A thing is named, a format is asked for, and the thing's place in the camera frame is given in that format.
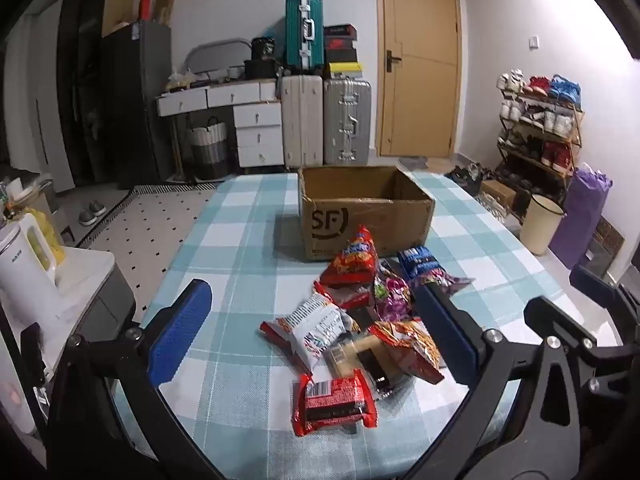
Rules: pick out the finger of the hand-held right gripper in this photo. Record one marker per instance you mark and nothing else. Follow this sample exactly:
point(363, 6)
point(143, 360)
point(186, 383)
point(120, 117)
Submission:
point(542, 315)
point(592, 282)

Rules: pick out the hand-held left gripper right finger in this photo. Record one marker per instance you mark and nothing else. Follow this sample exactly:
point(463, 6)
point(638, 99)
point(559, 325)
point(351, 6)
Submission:
point(442, 332)

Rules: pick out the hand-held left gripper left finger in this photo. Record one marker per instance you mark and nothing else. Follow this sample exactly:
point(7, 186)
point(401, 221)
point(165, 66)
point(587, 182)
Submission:
point(180, 330)

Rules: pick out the orange noodle snack bag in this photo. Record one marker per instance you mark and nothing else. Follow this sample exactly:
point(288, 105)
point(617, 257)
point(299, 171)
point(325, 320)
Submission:
point(410, 347)

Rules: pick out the purple grape candy bag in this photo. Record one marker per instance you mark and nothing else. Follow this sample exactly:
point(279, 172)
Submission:
point(392, 292)

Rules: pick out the blue cookie packet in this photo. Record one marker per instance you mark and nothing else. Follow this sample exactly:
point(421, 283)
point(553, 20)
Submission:
point(422, 265)

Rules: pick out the clear pastry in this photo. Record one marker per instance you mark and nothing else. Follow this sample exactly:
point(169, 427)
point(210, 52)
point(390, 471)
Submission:
point(360, 360)

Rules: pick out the red orange chip bag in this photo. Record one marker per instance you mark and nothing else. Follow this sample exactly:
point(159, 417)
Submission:
point(352, 260)

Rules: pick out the white printed snack packet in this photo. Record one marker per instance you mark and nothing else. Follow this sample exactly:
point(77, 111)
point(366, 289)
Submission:
point(315, 330)

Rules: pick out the red chocolate bar packet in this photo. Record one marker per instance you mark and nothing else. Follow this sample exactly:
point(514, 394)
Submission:
point(332, 402)

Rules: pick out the brown cardboard box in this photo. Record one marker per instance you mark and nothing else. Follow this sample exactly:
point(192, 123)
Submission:
point(350, 225)

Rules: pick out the brown patterned panel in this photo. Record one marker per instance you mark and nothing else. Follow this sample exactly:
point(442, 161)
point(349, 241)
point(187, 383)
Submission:
point(607, 237)

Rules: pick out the purple plastic bag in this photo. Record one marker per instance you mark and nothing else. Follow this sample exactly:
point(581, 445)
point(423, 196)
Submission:
point(580, 210)

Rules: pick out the cream trash bin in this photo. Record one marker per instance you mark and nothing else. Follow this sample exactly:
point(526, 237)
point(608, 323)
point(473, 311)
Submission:
point(540, 225)

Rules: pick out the white side table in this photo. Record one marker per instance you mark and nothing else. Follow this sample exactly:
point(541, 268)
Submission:
point(100, 305)

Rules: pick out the cream dotted rug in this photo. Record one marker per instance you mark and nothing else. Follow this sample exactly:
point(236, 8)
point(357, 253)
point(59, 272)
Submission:
point(150, 240)

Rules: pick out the small brown cardboard carton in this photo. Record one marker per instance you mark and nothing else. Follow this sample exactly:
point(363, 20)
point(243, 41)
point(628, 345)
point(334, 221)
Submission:
point(497, 191)

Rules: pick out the grey slipper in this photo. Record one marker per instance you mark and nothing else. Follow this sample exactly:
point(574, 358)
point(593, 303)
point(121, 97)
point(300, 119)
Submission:
point(98, 208)
point(87, 216)

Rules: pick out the yellow plastic bag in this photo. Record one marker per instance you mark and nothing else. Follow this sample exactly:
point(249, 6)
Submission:
point(50, 240)

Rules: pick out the scattered pile of shoes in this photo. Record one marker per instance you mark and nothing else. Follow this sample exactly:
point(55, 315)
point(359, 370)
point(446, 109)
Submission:
point(465, 175)

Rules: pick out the shoe rack with shoes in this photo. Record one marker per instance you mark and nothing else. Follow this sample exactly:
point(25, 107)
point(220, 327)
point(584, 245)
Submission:
point(560, 122)

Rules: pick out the white electric kettle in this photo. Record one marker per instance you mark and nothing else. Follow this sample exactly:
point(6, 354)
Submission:
point(22, 275)

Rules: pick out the grey doormat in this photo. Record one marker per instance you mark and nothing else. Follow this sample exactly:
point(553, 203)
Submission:
point(415, 164)

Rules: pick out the woven laundry basket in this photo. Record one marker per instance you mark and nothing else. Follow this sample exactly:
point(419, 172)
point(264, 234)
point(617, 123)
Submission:
point(207, 150)

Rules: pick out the white drawer desk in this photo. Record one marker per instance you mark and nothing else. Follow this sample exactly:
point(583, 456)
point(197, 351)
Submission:
point(257, 135)

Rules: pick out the dark grey refrigerator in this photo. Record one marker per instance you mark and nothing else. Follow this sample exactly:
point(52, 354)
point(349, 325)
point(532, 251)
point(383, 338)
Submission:
point(140, 110)

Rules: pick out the silver suitcase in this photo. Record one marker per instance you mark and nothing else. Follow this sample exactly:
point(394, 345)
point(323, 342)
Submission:
point(347, 120)

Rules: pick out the beige suitcase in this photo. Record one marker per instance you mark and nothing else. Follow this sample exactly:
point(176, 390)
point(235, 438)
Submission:
point(302, 120)

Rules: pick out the wooden door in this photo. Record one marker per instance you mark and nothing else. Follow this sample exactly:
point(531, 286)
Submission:
point(420, 85)

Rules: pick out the pale plastic bag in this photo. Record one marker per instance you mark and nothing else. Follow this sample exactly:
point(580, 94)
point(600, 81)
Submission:
point(182, 80)

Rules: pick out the black wardrobe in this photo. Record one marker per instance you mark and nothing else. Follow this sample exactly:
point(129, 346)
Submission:
point(82, 85)

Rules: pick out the white curtain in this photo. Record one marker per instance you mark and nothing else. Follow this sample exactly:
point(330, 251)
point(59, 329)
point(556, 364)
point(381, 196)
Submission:
point(35, 100)

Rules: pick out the black storage case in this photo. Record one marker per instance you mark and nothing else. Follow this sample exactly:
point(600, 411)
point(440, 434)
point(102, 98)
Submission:
point(261, 69)

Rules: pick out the grey rounded mirror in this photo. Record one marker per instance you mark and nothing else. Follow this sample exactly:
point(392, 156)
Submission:
point(215, 57)

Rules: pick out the black printed bag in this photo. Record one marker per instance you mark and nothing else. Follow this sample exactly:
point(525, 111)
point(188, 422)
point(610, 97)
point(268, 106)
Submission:
point(262, 49)

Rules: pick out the red label shoe box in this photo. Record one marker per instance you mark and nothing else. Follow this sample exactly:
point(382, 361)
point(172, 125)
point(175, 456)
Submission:
point(340, 44)

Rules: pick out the black red shoe box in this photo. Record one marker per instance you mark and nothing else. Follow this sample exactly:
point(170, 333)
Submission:
point(340, 31)

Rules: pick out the teal suitcase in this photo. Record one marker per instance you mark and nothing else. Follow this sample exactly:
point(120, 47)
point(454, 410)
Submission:
point(300, 35)

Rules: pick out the brown paper bag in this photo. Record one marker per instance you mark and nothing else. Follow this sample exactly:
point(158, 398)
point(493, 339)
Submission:
point(164, 7)

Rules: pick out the red paper bag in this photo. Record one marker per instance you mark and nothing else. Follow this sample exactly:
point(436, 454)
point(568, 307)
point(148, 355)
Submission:
point(145, 7)

